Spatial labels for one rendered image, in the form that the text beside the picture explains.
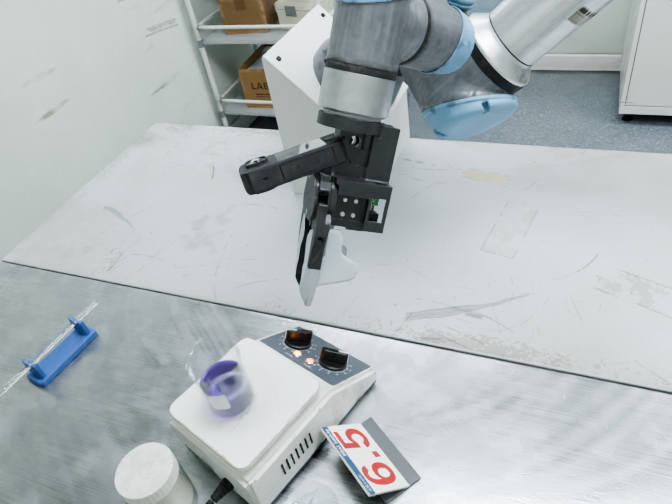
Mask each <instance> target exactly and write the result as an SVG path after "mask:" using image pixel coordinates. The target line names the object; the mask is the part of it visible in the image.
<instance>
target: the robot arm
mask: <svg viewBox="0 0 672 504"><path fill-rule="evenodd" d="M612 1H614V0H503V1H502V2H501V3H500V4H499V5H498V6H497V7H496V8H495V9H494V10H493V11H492V12H490V13H472V14H471V15H470V16H468V14H467V11H468V10H471V9H472V8H473V4H474V3H475V0H336V3H335V9H334V15H333V20H332V26H331V32H330V37H329V38H327V39H326V40H325V41H324V42H323V43H322V44H321V45H320V47H319V48H318V49H317V51H316V52H315V54H314V57H313V69H314V73H315V76H316V78H317V80H318V82H319V84H320V86H321V89H320V95H319V101H318V104H319V106H320V107H322V108H323V110H322V109H320V110H319V111H318V117H317V123H319V124H321V125H324V126H328V127H331V128H335V132H334V133H331V134H328V135H326V136H323V137H320V138H317V139H314V140H311V141H308V142H306V143H303V144H300V145H297V146H294V147H291V148H288V149H286V150H283V151H280V152H277V153H274V154H271V155H268V156H260V157H257V158H254V159H251V160H249V161H246V162H245V163H244V164H243V165H241V166H240V167H239V174H240V178H241V181H242V183H243V186H244V189H245V191H246V192H247V194H249V195H255V194H261V193H265V192H268V191H270V190H272V189H275V188H276V187H277V186H280V185H283V184H285V183H288V182H291V181H294V180H297V179H299V178H302V177H305V176H307V180H306V184H305V189H304V196H303V208H302V214H301V221H300V228H299V236H298V246H297V254H296V265H295V278H296V281H297V284H298V286H299V292H300V294H301V297H302V300H303V302H304V305H305V306H311V303H312V300H313V298H314V294H315V291H316V287H318V286H321V285H327V284H334V283H340V282H347V281H351V280H352V279H354V278H355V276H356V274H357V265H356V264H355V263H354V262H353V261H351V260H350V259H348V258H347V257H346V254H347V249H346V247H345V246H344V245H342V242H343V238H342V235H341V234H340V233H339V232H338V231H337V230H335V229H334V226H341V227H345V229H347V230H354V231H362V232H363V231H366V232H373V233H381V234H383V229H384V225H385V220H386V216H387V212H388V207H389V203H390V198H391V194H392V190H393V187H391V186H390V185H389V180H390V175H391V171H392V166H393V162H394V158H395V153H396V149H397V144H398V140H399V135H400V131H401V130H400V129H398V128H394V127H393V126H392V125H388V124H385V123H381V120H385V119H386V118H388V115H389V110H390V108H391V106H392V105H393V103H394V102H395V99H396V97H397V95H398V93H399V90H400V88H401V86H402V84H403V82H404V79H405V81H406V83H407V85H408V87H409V89H410V91H411V93H412V95H413V97H414V99H415V101H416V102H417V104H418V106H419V108H420V110H421V112H422V114H421V115H422V117H423V119H425V120H426V121H427V123H428V125H429V126H430V128H431V130H432V131H433V133H434V134H435V135H436V136H437V137H438V138H440V139H443V140H459V139H464V138H468V137H471V136H474V135H477V134H480V133H482V132H484V131H487V130H489V129H491V128H493V127H495V126H497V125H499V124H500V123H502V122H503V121H505V120H506V119H508V118H509V117H510V116H512V115H513V113H514V112H515V111H516V110H517V108H518V102H517V101H518V99H517V97H516V96H515V95H514V94H515V93H516V92H518V91H519V90H520V89H521V88H523V87H524V86H525V85H527V84H528V82H529V79H530V72H531V67H532V65H533V64H534V63H536V62H537V61H538V60H539V59H541V58H542V57H543V56H544V55H546V54H547V53H548V52H549V51H551V50H552V49H553V48H554V47H556V46H557V45H558V44H560V43H561V42H562V41H563V40H565V39H566V38H567V37H568V36H570V35H571V34H572V33H573V32H575V31H576V30H577V29H578V28H580V27H581V26H582V25H583V24H585V23H586V22H587V21H588V20H590V19H591V18H592V17H594V16H595V15H596V14H597V13H599V12H600V11H601V10H602V9H603V8H605V7H606V6H607V5H609V4H610V3H611V2H612ZM353 136H355V140H354V142H353V138H352V137H353ZM352 142H353V143H352ZM379 199H383V200H386V202H385V207H384V211H383V216H382V220H381V223H378V222H377V220H378V216H379V214H378V213H377V212H376V211H373V210H374V206H378V202H379Z"/></svg>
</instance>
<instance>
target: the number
mask: <svg viewBox="0 0 672 504"><path fill-rule="evenodd" d="M329 430H330V431H331V432H332V434H333V435H334V436H335V438H336V439H337V441H338V442H339V443H340V445H341V446H342V447H343V449H344V450H345V451H346V453H347V454H348V456H349V457H350V458H351V460H352V461H353V462H354V464H355V465H356V467H357V468H358V469H359V471H360V472H361V473H362V475H363V476H364V477H365V479H366V480H367V482H368V483H369V484H370V486H371V487H372V488H373V490H374V491H377V490H381V489H386V488H390V487H395V486H399V485H404V483H403V482H402V480H401V479H400V478H399V477H398V475H397V474H396V473H395V472H394V470H393V469H392V468H391V466H390V465H389V464H388V463H387V461H386V460H385V459H384V458H383V456H382V455H381V454H380V452H379V451H378V450H377V449H376V447H375V446H374V445H373V444H372V442H371V441H370V440H369V438H368V437H367V436H366V435H365V433H364V432H363V431H362V430H361V428H360V427H359V426H358V425H355V426H346V427H336V428H329Z"/></svg>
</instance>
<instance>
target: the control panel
mask: <svg viewBox="0 0 672 504"><path fill-rule="evenodd" d="M285 333H286V331H284V332H281V333H278V334H275V335H272V336H269V337H267V338H264V339H261V340H259V341H260V342H262V343H263V344H265V345H267V346H268V347H270V348H272V349H273V350H275V351H276V352H278V353H280V354H281V355H283V356H284V357H286V358H288V359H289V360H291V361H293V362H294V363H296V364H297V365H299V366H301V367H302V368H304V369H306V370H307V371H309V372H310V373H312V374H314V375H315V376H317V377H318V378H320V379H322V380H323V381H325V382H327V383H328V384H330V385H332V386H335V385H337V384H339V383H341V382H343V381H345V380H347V379H349V378H351V377H352V376H354V375H356V374H358V373H360V372H362V371H364V370H366V369H368V368H370V367H371V366H369V365H368V364H366V363H364V362H362V361H361V360H359V359H357V358H355V357H354V356H352V355H350V354H349V359H348V363H347V366H346V368H345V369H344V370H342V371H330V370H327V369H325V368H323V367H322V366H321V365H320V364H319V359H320V354H321V349H322V347H328V348H333V349H337V350H341V349H339V348H338V347H336V346H334V345H332V344H330V343H329V342H327V341H325V340H323V339H322V338H320V337H318V336H316V335H315V334H312V340H311V346H310V347H309V348H308V349H305V350H297V349H293V348H290V347H288V346H287V345H286V344H285V342H284V341H285ZM295 351H299V352H300V353H301V354H300V355H296V354H294V352H295ZM309 358H310V359H312V360H313V362H312V363H310V362H307V359H309Z"/></svg>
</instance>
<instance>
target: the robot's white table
mask: <svg viewBox="0 0 672 504"><path fill-rule="evenodd" d="M283 150H284V149H283V145H282V141H281V136H280V132H279V130H269V129H252V128H236V127H220V126H203V125H185V124H171V123H155V124H154V125H153V126H151V127H150V128H149V129H148V130H147V131H146V132H145V133H143V134H142V135H141V136H140V137H139V138H138V139H137V140H136V141H134V142H133V143H132V144H131V145H130V146H129V147H128V148H127V149H125V150H124V151H123V152H122V153H121V154H120V155H119V156H118V157H116V158H115V159H114V160H113V161H112V162H111V163H110V164H109V165H107V166H106V167H105V168H104V169H103V170H102V171H101V172H99V174H97V175H96V176H95V177H94V178H93V179H92V180H90V181H89V182H88V183H87V184H86V185H85V186H84V187H83V188H81V189H80V190H79V191H78V192H77V193H76V194H75V195H74V196H72V197H71V198H70V199H69V200H68V201H67V202H66V203H65V204H63V205H62V206H61V207H60V208H59V209H58V210H57V211H56V212H54V213H53V214H52V215H51V216H50V217H49V218H48V219H46V220H45V221H44V222H43V223H42V224H41V225H40V226H39V227H37V228H36V229H35V230H34V231H33V232H32V233H31V234H30V235H28V236H27V237H26V238H25V239H24V240H23V241H22V242H21V243H19V244H18V245H17V246H16V247H15V248H14V249H13V250H12V251H10V252H9V253H8V254H7V255H6V256H5V257H4V258H2V262H5V263H10V264H15V265H20V266H25V267H30V268H35V269H40V270H45V271H50V272H55V273H60V274H65V275H70V276H75V277H81V278H86V279H91V280H96V281H101V282H106V283H111V284H116V285H121V286H126V287H131V288H136V289H141V290H146V291H151V292H156V293H162V294H167V295H172V296H177V297H182V298H187V299H192V300H197V301H202V302H207V303H212V304H217V305H222V306H227V307H232V308H237V309H242V310H248V311H253V312H258V313H263V314H268V315H273V316H278V317H283V318H288V319H293V320H298V321H303V322H308V323H313V324H318V325H323V326H328V327H334V328H339V329H344V330H349V331H354V332H359V333H364V334H369V335H374V336H379V337H384V338H389V339H394V340H399V341H404V342H409V343H414V344H420V345H425V346H430V347H435V348H440V349H445V350H450V351H455V352H460V353H465V354H470V355H475V356H480V357H485V358H490V359H495V360H500V361H506V362H511V363H516V364H521V365H526V366H531V367H536V368H541V369H546V370H551V371H556V372H561V373H566V374H571V375H576V376H581V377H586V378H592V379H597V380H602V381H607V382H612V383H617V384H622V385H627V386H632V387H637V388H642V389H647V390H652V391H657V392H662V393H667V394H672V154H660V153H644V152H628V151H611V150H595V149H579V148H562V147H546V146H530V145H513V144H497V143H481V142H464V141H448V140H429V139H416V138H409V139H408V141H407V142H406V144H405V146H404V148H403V150H402V152H401V154H400V155H399V157H398V159H397V161H396V163H395V165H394V167H393V168H392V171H391V175H390V180H389V185H390V186H391V187H393V190H392V194H391V198H390V203H389V207H388V212H387V216H386V220H385V225H384V229H383V234H381V233H373V232H366V231H363V232H362V231H354V230H347V229H345V227H341V226H334V229H335V230H337V231H338V232H339V233H340V234H341V235H342V238H343V242H342V245H344V246H345V247H346V249H347V254H346V257H347V258H348V259H350V260H351V261H353V262H354V263H355V264H356V265H357V274H356V276H355V278H354V279H352V280H351V281H347V282H340V283H334V284H327V285H321V286H318V287H316V291H315V294H314V298H313V300H312V303H311V306H305V305H304V302H303V300H302V297H301V294H300V292H299V286H298V284H297V281H296V278H295V265H296V254H297V246H298V236H299V228H300V221H301V214H302V208H303V196H304V194H302V193H294V189H293V185H292V181H291V182H288V183H285V184H283V185H280V186H277V187H276V188H275V189H272V190H270V191H268V192H265V193H261V194H255V195H249V194H247V192H246V191H245V189H244V186H243V183H242V181H241V178H240V174H239V167H240V166H241V165H243V164H244V163H245V162H246V161H249V160H251V159H254V158H257V157H260V156H268V155H271V154H274V153H277V152H280V151H283Z"/></svg>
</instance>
